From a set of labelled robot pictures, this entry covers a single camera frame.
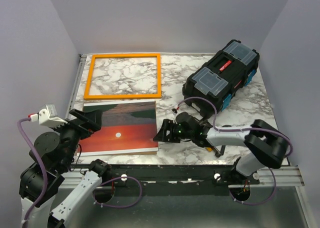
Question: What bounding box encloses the aluminium extrusion rail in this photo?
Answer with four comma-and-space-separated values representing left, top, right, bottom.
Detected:
60, 166, 305, 189

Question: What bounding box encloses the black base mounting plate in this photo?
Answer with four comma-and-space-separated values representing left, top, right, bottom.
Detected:
72, 162, 260, 198

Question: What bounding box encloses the orange handled screwdriver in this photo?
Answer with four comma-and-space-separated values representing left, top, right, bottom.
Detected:
205, 147, 213, 152

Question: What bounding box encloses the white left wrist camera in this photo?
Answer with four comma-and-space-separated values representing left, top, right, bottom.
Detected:
28, 104, 68, 129

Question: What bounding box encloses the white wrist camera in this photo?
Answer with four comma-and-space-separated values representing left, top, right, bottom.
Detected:
28, 104, 68, 129
171, 106, 180, 114

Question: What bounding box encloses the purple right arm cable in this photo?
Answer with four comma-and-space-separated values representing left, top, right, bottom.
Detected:
172, 97, 294, 206

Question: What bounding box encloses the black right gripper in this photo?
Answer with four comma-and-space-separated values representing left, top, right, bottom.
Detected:
153, 119, 194, 144

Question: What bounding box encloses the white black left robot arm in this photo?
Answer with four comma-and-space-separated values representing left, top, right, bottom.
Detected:
17, 104, 112, 228

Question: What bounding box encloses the red sunset photo print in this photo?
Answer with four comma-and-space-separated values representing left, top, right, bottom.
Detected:
76, 100, 159, 155

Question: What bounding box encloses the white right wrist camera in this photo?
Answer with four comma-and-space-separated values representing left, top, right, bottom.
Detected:
171, 106, 180, 114

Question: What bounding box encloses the grey metal clamp tool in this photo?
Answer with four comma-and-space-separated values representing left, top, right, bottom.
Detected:
200, 118, 226, 158

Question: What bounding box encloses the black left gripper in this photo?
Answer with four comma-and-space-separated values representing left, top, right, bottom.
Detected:
49, 107, 103, 170

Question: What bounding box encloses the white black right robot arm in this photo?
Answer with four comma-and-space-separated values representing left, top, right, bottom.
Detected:
153, 112, 292, 184

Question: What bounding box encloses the black plastic toolbox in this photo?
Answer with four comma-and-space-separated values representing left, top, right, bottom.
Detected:
182, 39, 260, 112

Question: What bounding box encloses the brown fibreboard backing board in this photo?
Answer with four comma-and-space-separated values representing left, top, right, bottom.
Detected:
76, 100, 159, 157

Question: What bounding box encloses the orange wooden picture frame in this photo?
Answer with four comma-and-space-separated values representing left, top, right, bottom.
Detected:
83, 53, 162, 101

